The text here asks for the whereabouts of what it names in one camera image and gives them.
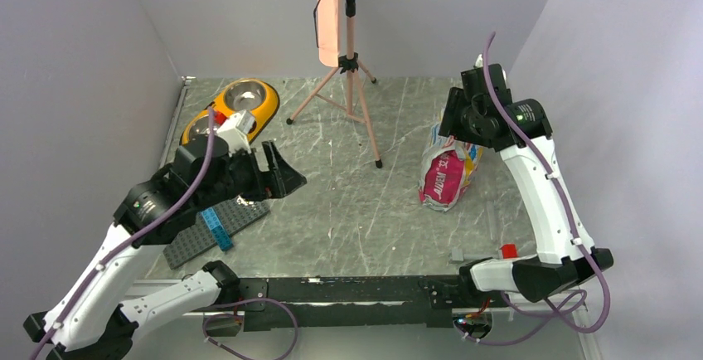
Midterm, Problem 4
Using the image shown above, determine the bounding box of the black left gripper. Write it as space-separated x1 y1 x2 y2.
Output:
193 139 306 212

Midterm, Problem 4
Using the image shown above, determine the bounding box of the pet food bag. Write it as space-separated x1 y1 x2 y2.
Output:
418 109 483 212

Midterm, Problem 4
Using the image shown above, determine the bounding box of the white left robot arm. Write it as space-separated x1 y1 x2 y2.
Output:
23 137 307 359

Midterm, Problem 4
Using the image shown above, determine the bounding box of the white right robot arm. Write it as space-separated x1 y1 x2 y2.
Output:
439 64 613 307

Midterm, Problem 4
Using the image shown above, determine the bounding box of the yellow double pet bowl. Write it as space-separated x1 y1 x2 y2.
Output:
179 78 280 145

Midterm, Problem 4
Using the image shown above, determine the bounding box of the grey building baseplate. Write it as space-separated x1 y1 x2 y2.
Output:
163 197 269 270

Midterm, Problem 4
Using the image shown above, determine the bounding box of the blue building brick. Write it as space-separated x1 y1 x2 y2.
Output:
200 207 234 252

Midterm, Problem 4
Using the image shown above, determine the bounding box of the pink tripod stand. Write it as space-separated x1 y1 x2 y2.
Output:
286 0 383 168

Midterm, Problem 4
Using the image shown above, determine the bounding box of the red clamp block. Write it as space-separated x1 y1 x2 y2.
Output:
500 243 519 260

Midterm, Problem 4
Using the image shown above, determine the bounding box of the pink light panel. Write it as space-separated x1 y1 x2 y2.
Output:
313 0 341 67

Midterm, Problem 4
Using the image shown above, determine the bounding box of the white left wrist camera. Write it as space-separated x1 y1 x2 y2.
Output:
216 110 256 154

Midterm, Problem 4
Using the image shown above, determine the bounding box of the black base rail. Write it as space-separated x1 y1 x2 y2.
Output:
206 275 507 332

